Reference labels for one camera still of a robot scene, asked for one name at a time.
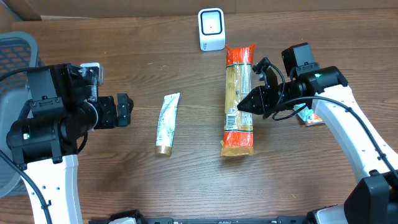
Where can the white shampoo tube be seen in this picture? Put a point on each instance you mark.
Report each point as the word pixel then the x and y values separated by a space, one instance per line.
pixel 166 125

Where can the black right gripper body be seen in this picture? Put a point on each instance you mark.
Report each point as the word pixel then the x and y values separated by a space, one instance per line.
pixel 276 94

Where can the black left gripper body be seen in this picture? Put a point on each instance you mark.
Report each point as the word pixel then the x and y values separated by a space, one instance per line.
pixel 107 117

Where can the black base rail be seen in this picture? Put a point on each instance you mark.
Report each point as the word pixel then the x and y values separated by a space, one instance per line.
pixel 224 221

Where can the dark grey plastic basket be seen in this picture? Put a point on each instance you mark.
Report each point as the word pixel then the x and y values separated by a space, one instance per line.
pixel 18 50

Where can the teal snack packet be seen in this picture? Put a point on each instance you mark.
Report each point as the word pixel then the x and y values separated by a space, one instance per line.
pixel 304 112

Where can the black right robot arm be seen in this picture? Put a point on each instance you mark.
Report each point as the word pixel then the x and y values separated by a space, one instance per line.
pixel 326 91

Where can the orange tissue packet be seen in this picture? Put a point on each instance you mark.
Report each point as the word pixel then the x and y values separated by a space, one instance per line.
pixel 313 119

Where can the brown cardboard backboard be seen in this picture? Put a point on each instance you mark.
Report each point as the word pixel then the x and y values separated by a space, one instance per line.
pixel 32 10

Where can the white barcode scanner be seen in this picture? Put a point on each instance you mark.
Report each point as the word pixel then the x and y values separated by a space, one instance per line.
pixel 211 29

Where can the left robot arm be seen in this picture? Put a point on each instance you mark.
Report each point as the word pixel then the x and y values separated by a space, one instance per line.
pixel 52 129

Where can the orange spaghetti packet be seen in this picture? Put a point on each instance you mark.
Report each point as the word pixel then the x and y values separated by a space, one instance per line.
pixel 238 137

